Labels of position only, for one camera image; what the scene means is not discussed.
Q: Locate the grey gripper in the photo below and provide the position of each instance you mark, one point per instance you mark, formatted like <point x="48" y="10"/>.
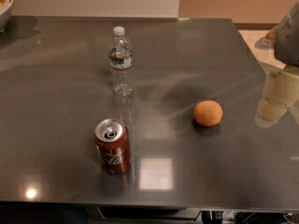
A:
<point x="288" y="42"/>

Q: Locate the orange fruit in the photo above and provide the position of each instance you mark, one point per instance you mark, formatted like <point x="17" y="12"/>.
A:
<point x="208" y="113"/>

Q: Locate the red coke can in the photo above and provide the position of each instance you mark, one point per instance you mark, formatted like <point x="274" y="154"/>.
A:
<point x="112" y="140"/>

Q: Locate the clear plastic water bottle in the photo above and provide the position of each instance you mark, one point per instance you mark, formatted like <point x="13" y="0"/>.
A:
<point x="121" y="62"/>

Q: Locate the metal bowl with fruit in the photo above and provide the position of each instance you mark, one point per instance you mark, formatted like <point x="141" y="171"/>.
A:
<point x="5" y="12"/>

